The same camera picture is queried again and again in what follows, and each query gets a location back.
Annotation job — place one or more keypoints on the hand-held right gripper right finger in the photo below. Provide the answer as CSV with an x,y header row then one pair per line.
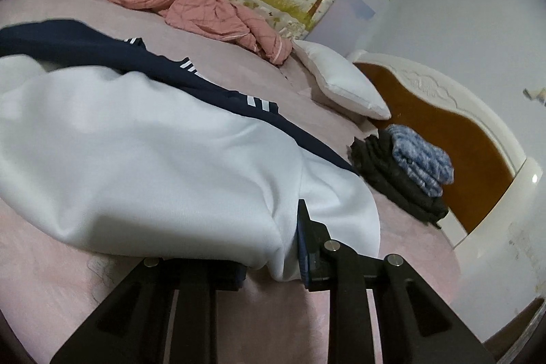
x,y
303,253

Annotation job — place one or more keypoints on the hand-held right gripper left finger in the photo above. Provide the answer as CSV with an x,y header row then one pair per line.
x,y
192,283

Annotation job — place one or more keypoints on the white and navy jacket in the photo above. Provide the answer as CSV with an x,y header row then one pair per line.
x,y
149,155

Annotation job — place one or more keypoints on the folded dark clothes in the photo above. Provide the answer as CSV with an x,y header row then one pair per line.
x,y
384,172

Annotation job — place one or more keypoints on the folded blue knit garment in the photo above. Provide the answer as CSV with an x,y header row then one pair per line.
x,y
422,163

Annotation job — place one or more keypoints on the white pillow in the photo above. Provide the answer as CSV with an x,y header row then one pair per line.
x,y
341,82

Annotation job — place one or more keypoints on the wooden headboard with white frame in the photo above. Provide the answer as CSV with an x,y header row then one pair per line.
x,y
448,133

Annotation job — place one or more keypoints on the small wall sticker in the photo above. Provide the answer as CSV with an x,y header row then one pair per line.
x,y
536,94

